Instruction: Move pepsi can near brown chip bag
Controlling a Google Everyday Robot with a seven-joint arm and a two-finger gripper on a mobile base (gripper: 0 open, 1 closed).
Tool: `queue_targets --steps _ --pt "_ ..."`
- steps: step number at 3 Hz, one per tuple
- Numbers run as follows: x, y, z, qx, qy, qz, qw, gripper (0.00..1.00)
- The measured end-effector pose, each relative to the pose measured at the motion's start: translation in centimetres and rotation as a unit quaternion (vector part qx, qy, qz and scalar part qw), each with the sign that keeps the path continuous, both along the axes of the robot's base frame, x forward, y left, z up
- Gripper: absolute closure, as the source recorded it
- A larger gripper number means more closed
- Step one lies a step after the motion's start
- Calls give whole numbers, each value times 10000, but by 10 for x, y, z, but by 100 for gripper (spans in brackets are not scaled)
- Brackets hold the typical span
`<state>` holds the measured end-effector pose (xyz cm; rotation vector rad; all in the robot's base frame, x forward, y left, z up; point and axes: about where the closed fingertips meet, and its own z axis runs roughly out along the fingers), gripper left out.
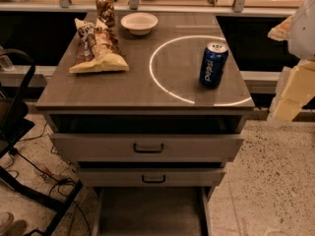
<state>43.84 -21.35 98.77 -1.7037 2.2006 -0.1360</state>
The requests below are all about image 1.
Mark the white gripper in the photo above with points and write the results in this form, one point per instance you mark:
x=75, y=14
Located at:
x=303, y=33

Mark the blue pepsi can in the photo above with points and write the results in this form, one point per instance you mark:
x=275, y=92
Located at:
x=214, y=58

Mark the brown chip bag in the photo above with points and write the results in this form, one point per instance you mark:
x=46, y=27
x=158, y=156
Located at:
x=98, y=50

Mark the brown patterned drink can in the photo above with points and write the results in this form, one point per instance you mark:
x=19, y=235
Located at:
x=105, y=11

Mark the white paper bowl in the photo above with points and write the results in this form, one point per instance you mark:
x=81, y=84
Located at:
x=139, y=23

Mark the grey drawer cabinet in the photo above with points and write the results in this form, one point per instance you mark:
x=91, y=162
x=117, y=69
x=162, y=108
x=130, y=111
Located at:
x=160, y=94

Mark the upper grey drawer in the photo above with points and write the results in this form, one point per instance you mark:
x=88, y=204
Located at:
x=146, y=148

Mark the grey drawer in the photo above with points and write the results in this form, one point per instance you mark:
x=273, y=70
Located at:
x=151, y=177
x=146, y=148

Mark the lower grey drawer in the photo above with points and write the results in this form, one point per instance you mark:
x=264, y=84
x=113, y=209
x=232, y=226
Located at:
x=151, y=177

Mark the light-coloured shoe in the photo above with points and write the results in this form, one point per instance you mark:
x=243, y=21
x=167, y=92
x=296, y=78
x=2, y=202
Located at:
x=9, y=226

